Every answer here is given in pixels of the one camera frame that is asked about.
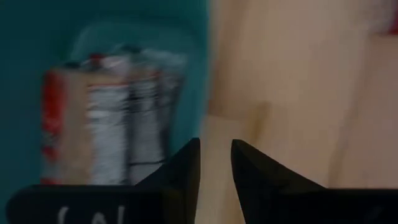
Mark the red popcorn bag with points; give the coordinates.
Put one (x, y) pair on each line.
(109, 118)

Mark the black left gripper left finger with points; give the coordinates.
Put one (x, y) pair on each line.
(174, 193)

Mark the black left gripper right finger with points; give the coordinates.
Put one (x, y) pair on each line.
(273, 199)

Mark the teal plastic basket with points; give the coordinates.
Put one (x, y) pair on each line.
(28, 37)

